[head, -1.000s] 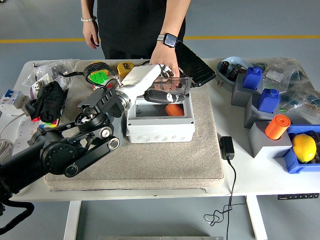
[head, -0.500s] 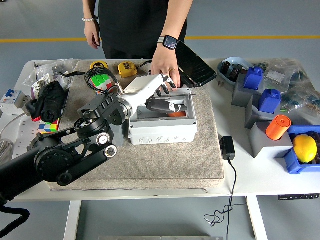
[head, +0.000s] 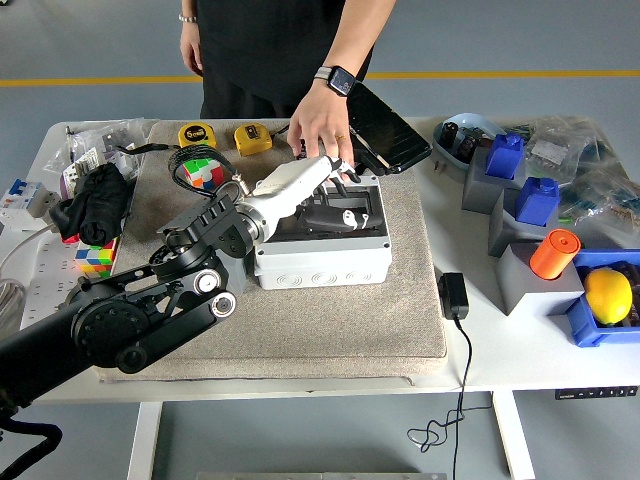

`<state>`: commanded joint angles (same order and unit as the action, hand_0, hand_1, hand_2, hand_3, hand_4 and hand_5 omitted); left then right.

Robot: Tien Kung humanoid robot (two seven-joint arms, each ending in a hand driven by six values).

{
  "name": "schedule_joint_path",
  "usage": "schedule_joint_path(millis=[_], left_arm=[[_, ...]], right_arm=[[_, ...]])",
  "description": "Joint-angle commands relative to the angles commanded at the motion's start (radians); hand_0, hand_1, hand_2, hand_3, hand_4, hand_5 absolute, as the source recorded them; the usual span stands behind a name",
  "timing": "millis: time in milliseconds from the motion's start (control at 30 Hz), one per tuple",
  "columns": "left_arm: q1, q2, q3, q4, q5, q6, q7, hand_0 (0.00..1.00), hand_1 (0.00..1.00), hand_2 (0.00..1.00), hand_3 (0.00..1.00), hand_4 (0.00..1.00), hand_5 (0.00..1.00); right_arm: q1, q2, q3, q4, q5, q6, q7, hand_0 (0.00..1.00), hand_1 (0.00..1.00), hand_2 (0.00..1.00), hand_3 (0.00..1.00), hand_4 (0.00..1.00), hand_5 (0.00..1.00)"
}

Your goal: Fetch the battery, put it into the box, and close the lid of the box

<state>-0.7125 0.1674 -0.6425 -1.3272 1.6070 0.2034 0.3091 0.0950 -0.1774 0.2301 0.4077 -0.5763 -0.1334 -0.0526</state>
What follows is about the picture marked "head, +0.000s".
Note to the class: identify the person's right hand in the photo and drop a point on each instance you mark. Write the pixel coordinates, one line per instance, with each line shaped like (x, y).
(191, 47)

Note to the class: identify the person's left hand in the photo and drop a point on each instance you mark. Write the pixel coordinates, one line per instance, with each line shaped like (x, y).
(322, 120)

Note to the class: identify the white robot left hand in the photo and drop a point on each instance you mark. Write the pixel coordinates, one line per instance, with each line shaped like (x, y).
(290, 182)

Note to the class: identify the grey junction box with lid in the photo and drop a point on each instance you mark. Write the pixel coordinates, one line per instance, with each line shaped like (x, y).
(325, 265)

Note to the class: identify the person's right forearm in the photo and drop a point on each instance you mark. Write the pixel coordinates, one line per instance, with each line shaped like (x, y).
(189, 7)

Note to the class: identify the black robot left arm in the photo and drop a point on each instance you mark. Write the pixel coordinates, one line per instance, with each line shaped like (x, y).
(125, 320)

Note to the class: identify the person's left forearm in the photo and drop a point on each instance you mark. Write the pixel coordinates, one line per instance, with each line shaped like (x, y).
(360, 35)

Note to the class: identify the blue block battery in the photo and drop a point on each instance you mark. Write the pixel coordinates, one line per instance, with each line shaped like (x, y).
(505, 157)
(537, 202)

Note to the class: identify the orange cylinder battery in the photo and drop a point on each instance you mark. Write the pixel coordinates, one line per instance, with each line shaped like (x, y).
(552, 257)

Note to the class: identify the smartwatch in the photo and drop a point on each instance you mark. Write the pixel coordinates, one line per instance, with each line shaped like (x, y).
(340, 81)

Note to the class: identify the yellow tape measure black label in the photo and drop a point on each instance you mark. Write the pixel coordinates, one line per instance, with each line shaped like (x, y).
(254, 139)

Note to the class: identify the black flat case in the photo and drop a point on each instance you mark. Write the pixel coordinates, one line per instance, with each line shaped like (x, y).
(390, 130)

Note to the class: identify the person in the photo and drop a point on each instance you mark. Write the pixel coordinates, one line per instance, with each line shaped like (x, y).
(270, 55)

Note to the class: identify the rubik's cube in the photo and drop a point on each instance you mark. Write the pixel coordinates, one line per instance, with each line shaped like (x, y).
(207, 175)
(95, 257)

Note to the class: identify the yellow tape measure 5m label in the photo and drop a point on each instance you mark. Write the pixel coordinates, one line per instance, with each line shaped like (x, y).
(197, 134)

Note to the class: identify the clear bags of small parts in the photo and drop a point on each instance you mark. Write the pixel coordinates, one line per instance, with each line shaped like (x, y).
(92, 145)

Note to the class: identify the light blue bowl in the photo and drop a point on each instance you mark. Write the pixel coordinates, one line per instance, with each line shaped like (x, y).
(470, 121)

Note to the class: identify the grey-brown mat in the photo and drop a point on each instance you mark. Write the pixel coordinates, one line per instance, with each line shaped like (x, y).
(325, 330)

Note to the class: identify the grey holder block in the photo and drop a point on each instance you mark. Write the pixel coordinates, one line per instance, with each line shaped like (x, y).
(525, 292)
(480, 192)
(510, 235)

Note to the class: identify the black cloth bundle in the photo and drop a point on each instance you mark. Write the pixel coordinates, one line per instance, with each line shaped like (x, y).
(100, 200)

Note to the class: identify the black power adapter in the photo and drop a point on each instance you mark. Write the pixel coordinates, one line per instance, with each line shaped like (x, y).
(454, 295)

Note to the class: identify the white circuit breaker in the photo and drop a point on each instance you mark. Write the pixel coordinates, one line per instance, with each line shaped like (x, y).
(22, 200)

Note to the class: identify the white power strip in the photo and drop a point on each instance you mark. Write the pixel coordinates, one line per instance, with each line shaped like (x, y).
(45, 285)

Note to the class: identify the clear bags of electronic parts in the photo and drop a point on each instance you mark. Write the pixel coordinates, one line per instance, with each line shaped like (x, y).
(600, 180)

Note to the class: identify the white table leg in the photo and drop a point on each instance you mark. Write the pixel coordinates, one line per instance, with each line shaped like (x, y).
(515, 440)
(145, 440)

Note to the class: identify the blue plastic bin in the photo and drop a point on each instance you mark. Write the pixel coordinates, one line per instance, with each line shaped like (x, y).
(585, 325)

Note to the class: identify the yellow lemon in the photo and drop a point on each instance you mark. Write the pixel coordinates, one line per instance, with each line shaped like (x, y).
(607, 297)

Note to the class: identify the black table control panel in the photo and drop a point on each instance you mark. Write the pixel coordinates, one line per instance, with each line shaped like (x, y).
(595, 393)

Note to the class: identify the small metal bracket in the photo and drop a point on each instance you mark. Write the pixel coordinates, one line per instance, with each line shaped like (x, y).
(440, 167)

